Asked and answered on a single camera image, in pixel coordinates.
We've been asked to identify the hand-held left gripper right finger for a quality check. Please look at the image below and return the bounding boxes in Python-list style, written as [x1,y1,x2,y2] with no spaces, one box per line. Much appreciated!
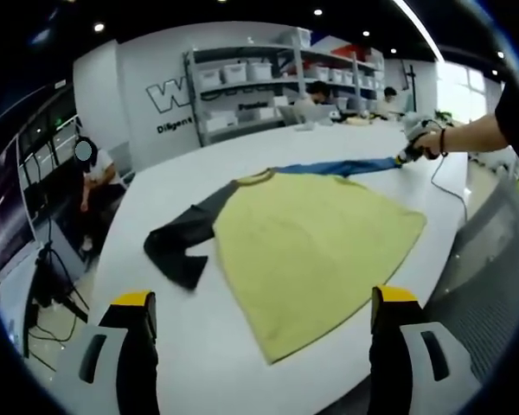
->
[368,284,484,415]

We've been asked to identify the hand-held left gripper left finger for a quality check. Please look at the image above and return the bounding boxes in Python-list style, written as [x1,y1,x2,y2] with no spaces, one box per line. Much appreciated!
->
[55,290,160,415]

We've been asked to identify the yellow blue grey garment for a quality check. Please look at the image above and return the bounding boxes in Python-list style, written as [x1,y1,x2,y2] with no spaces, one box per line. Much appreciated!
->
[143,157,428,367]

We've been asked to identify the person's right hand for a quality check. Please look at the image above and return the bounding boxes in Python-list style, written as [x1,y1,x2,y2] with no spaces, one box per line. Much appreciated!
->
[413,128,446,160]

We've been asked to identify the linear ceiling light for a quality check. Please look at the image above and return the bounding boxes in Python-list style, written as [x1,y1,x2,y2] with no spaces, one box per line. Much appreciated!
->
[392,0,443,61]

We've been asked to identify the grey laptop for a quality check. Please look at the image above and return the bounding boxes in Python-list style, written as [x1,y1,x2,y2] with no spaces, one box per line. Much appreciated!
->
[279,103,332,126]

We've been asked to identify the black tripod stand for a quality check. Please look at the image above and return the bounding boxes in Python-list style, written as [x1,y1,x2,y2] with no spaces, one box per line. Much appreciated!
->
[25,215,90,360]

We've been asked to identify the grey mesh office chair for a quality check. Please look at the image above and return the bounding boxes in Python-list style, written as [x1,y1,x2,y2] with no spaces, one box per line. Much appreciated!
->
[423,172,519,386]

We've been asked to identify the grey metal storage shelf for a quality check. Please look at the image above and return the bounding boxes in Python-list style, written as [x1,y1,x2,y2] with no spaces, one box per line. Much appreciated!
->
[182,28,388,148]

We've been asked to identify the large white cardboard box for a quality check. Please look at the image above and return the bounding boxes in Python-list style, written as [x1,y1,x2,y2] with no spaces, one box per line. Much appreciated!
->
[207,111,237,131]

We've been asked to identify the row of white storage bins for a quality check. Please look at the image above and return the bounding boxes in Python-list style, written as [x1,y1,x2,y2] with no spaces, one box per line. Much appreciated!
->
[198,28,386,90]

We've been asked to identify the large display screen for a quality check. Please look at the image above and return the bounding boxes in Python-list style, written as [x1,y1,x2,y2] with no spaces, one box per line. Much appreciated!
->
[0,133,40,278]

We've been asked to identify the round ceiling spotlights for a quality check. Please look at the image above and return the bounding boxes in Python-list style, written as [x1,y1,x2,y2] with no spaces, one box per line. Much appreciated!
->
[93,8,505,60]

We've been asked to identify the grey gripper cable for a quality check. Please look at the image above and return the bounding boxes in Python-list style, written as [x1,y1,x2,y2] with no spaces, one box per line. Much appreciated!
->
[430,153,468,226]

